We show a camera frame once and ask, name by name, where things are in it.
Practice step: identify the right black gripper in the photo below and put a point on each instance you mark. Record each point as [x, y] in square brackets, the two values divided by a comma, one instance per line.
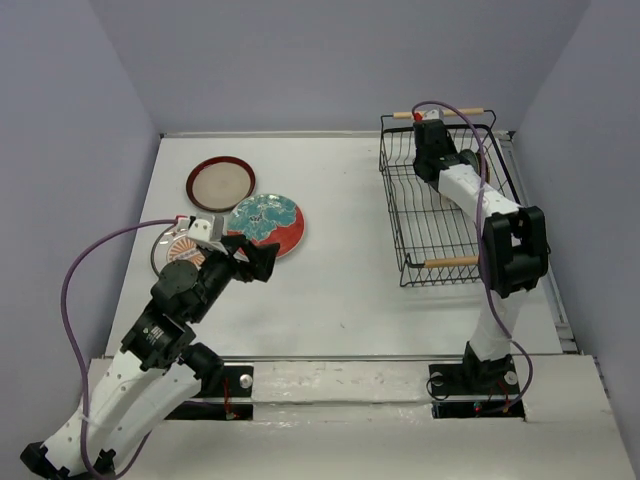
[451, 142]

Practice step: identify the white orange sunburst plate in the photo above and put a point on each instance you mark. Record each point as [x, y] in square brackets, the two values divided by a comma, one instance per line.
[173, 244]

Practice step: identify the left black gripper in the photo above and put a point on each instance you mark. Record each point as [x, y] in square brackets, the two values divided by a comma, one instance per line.
[263, 257]

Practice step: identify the black wire dish rack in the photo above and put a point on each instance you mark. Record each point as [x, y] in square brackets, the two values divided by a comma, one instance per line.
[435, 242]

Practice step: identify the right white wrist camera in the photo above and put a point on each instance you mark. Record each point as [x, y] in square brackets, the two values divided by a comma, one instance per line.
[432, 114]

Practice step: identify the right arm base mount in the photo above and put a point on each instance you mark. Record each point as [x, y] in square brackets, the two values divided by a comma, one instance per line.
[453, 397]

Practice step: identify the red rimmed cream plate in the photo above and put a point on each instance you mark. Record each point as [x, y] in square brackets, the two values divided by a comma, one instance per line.
[218, 184]

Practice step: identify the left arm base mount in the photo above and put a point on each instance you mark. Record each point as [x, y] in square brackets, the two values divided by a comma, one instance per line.
[228, 399]

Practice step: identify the blue green floral plate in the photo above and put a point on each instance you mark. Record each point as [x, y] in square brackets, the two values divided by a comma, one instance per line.
[472, 158]

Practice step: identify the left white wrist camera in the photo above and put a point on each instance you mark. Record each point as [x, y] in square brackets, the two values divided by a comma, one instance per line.
[206, 232]

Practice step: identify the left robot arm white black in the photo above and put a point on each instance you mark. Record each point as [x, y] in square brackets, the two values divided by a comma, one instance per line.
[159, 366]

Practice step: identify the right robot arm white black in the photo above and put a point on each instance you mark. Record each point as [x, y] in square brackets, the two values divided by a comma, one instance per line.
[513, 252]

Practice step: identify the yellow patterned plate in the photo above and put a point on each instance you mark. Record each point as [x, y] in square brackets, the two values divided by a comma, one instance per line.
[483, 168]

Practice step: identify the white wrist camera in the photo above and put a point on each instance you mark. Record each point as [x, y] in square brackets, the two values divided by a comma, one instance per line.
[432, 114]
[206, 232]

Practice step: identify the red teal floral plate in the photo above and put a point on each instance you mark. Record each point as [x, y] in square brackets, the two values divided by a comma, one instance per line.
[267, 219]

